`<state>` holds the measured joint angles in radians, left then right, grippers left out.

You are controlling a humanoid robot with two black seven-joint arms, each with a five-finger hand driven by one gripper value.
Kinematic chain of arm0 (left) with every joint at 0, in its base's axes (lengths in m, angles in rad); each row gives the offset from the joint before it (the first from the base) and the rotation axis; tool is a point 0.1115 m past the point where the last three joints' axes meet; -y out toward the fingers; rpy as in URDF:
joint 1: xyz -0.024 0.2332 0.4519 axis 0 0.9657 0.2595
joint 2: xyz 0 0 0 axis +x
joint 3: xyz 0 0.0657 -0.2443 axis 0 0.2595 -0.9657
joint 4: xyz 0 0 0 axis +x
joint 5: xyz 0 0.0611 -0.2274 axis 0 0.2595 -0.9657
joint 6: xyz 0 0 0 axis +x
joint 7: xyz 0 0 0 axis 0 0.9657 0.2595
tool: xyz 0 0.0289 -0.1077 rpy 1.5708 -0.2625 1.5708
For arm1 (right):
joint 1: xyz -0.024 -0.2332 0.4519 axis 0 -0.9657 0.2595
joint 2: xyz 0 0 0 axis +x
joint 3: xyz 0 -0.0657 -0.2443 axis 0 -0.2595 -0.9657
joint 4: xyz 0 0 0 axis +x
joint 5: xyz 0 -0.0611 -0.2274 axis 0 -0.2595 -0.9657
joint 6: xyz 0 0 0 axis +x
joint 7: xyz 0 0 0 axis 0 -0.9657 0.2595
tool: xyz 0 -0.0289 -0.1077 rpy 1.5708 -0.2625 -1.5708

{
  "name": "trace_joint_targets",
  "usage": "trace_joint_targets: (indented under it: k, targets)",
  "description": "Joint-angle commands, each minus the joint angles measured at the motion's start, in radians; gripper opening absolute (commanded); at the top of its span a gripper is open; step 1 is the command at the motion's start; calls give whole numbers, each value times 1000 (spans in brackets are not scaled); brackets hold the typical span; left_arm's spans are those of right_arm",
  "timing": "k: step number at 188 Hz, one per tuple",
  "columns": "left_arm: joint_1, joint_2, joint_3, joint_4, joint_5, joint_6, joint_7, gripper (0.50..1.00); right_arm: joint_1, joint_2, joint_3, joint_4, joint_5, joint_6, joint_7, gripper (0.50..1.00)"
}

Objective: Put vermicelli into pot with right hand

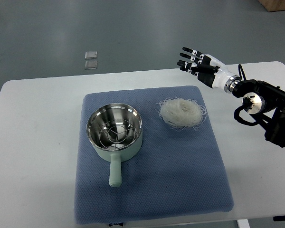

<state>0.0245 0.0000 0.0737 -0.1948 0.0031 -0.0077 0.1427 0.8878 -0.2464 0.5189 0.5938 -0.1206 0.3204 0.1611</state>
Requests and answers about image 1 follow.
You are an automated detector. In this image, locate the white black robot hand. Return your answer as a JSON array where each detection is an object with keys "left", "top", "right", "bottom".
[{"left": 177, "top": 47, "right": 241, "bottom": 93}]

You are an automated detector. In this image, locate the white vermicelli nest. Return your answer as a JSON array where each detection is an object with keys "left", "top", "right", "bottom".
[{"left": 155, "top": 97, "right": 208, "bottom": 131}]

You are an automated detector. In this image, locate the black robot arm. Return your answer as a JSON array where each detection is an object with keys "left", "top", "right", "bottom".
[{"left": 229, "top": 65, "right": 285, "bottom": 148}]

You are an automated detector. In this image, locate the mint green steel pot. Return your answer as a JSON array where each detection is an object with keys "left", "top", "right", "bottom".
[{"left": 86, "top": 103, "right": 143, "bottom": 187}]

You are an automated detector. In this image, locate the brown cardboard box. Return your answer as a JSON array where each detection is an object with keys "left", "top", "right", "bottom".
[{"left": 258, "top": 0, "right": 285, "bottom": 12}]

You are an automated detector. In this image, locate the blue textured mat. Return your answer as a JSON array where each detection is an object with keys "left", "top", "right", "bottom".
[{"left": 74, "top": 86, "right": 234, "bottom": 224}]

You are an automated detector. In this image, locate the upper floor metal plate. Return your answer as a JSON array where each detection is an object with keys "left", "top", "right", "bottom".
[{"left": 85, "top": 51, "right": 97, "bottom": 59}]

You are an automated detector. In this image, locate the white table leg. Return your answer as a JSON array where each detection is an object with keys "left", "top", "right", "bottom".
[{"left": 237, "top": 219, "right": 250, "bottom": 228}]

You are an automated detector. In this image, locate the black table control panel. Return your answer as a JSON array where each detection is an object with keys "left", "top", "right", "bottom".
[{"left": 273, "top": 215, "right": 285, "bottom": 222}]

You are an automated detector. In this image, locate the wire steamer rack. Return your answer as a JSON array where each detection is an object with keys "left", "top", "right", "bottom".
[{"left": 98, "top": 123, "right": 137, "bottom": 150}]

